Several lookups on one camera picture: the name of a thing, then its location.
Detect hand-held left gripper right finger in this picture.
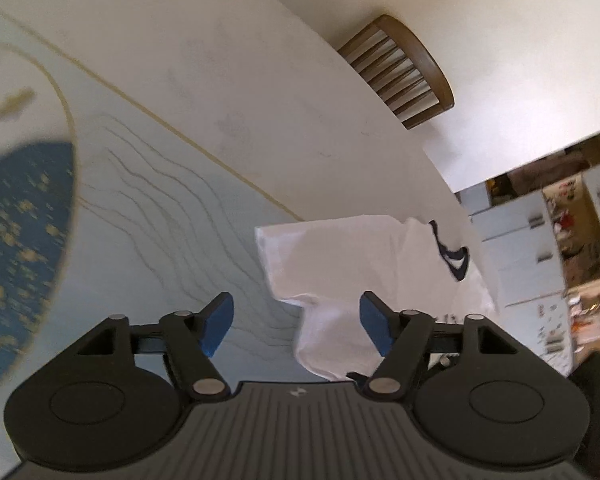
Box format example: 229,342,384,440
359,291,521,402

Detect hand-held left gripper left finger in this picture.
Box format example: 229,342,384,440
75,291,236,402

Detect white t-shirt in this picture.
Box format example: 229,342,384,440
254,214,499,384

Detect white cabinet with stickers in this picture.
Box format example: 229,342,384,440
455,180,576,376

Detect printed white tablecloth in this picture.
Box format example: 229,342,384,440
0,0,501,396

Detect wooden slat-back chair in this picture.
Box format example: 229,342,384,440
336,14,455,131

